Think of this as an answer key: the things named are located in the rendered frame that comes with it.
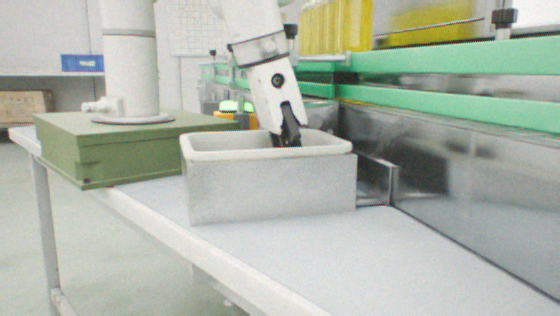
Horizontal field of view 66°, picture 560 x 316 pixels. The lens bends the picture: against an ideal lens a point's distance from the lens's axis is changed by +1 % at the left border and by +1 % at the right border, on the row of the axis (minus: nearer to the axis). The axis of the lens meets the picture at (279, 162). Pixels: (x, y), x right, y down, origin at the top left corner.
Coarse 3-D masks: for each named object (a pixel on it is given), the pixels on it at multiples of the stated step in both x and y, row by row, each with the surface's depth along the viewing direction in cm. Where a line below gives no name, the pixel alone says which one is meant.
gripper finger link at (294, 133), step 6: (282, 102) 57; (282, 108) 57; (288, 108) 57; (282, 114) 57; (288, 114) 57; (288, 120) 57; (294, 120) 57; (288, 126) 57; (294, 126) 57; (294, 132) 56; (300, 132) 56; (294, 138) 56; (300, 138) 57
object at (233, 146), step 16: (304, 128) 71; (192, 144) 66; (208, 144) 67; (224, 144) 67; (240, 144) 68; (256, 144) 69; (304, 144) 71; (320, 144) 66; (336, 144) 60; (192, 160) 53; (208, 160) 52; (224, 160) 52; (240, 160) 53
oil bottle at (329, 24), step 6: (330, 0) 84; (330, 6) 84; (330, 12) 85; (330, 18) 85; (324, 24) 88; (330, 24) 85; (324, 30) 88; (330, 30) 85; (324, 36) 88; (330, 36) 85; (324, 42) 89; (330, 42) 85; (324, 48) 89; (330, 48) 86
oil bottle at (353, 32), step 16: (336, 0) 82; (352, 0) 78; (368, 0) 78; (336, 16) 82; (352, 16) 78; (368, 16) 79; (336, 32) 82; (352, 32) 79; (368, 32) 80; (336, 48) 83; (352, 48) 79; (368, 48) 80
